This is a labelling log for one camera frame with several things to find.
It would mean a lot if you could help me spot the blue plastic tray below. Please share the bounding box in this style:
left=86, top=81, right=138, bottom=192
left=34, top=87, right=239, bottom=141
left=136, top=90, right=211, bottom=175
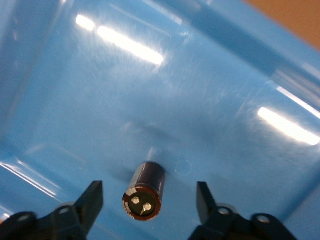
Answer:
left=0, top=0, right=320, bottom=240

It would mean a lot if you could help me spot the brown table mat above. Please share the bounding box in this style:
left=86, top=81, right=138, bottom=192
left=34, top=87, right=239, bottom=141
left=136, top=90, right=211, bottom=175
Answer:
left=241, top=0, right=320, bottom=54

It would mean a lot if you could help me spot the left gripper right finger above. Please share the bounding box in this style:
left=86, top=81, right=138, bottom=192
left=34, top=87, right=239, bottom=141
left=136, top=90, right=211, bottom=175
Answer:
left=186, top=181, right=299, bottom=240

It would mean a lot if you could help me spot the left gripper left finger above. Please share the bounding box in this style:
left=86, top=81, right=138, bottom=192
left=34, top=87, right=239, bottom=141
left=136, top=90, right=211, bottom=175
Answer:
left=0, top=180, right=104, bottom=240

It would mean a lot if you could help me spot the black cylindrical capacitor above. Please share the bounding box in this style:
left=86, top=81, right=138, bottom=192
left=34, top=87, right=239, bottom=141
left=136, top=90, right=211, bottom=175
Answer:
left=121, top=161, right=167, bottom=222

